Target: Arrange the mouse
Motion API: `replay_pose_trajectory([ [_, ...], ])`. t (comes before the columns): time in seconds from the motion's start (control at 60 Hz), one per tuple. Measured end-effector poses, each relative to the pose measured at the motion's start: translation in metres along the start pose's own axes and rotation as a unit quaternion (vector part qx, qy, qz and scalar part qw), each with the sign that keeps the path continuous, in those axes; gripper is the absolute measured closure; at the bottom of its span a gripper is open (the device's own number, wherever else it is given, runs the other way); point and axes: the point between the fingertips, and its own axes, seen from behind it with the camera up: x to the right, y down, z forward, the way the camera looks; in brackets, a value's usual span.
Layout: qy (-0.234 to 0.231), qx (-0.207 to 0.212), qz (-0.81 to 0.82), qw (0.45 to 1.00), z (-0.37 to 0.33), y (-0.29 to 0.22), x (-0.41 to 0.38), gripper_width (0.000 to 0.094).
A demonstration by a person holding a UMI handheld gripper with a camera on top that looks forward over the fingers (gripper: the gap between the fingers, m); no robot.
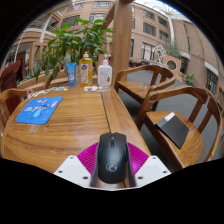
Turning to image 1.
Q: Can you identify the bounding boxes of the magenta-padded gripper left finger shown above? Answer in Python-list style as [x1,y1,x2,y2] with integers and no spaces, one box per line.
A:
[53,142,100,188]

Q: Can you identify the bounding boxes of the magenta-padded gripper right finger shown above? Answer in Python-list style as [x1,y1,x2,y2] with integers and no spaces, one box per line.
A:
[126,142,172,188]

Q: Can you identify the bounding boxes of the black computer mouse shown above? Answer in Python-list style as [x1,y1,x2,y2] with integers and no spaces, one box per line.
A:
[97,131,129,185]

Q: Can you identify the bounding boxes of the blue printed mouse pad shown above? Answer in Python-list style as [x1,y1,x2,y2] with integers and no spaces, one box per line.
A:
[15,96,64,126]

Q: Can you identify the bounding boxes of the black notebook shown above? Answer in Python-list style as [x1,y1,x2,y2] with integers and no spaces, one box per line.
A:
[155,111,190,150]

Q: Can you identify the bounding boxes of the wooden armchair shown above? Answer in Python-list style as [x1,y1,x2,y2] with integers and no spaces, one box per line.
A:
[43,71,68,90]
[114,64,177,111]
[0,87,29,134]
[134,85,224,173]

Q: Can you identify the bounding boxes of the small white packet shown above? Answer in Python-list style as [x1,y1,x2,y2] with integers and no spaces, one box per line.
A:
[83,85,99,93]

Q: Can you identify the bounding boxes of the yellow flowering plant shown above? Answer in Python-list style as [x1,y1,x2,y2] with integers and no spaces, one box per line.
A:
[185,72,196,87]

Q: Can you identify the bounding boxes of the yellow liquid bottle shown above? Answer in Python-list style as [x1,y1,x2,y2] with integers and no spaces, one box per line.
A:
[78,51,94,88]

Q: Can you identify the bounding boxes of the white pump bottle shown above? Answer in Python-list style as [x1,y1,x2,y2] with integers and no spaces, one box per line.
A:
[97,54,113,89]

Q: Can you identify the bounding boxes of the dark red wooden lectern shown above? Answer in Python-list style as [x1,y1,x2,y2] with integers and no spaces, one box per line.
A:
[0,59,23,93]

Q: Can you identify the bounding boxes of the green plant in white pot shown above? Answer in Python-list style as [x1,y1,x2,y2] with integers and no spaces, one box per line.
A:
[33,18,116,85]

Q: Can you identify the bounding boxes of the wooden pillar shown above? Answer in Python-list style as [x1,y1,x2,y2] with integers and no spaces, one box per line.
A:
[103,0,134,88]

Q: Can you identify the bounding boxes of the white sculpture on pedestal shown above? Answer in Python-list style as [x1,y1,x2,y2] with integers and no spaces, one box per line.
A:
[153,44,168,64]

